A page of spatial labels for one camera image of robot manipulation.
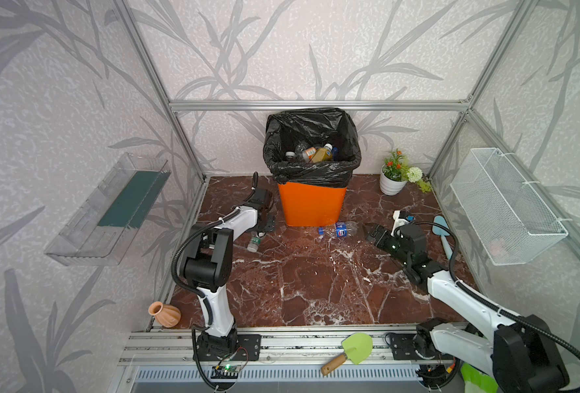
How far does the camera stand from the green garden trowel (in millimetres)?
710

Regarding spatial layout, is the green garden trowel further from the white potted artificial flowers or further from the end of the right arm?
the white potted artificial flowers

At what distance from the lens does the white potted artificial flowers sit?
101 centimetres

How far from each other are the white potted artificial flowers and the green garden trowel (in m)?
0.62

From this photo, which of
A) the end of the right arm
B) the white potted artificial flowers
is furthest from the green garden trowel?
the white potted artificial flowers
